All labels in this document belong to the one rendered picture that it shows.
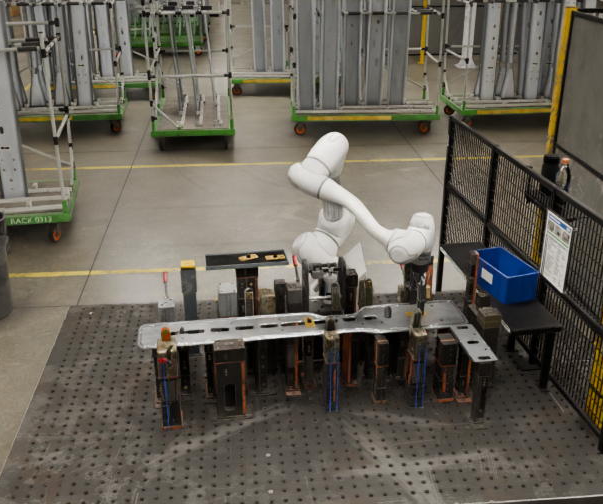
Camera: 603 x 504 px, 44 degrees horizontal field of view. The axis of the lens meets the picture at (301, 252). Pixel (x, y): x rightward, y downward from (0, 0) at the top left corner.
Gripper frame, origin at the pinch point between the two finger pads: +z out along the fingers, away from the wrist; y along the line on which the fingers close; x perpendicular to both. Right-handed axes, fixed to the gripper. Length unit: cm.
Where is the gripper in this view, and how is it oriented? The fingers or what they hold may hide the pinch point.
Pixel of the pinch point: (416, 304)
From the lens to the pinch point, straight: 326.8
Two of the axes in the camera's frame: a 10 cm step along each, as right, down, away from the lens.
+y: 1.6, 4.0, -9.0
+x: 9.9, -0.7, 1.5
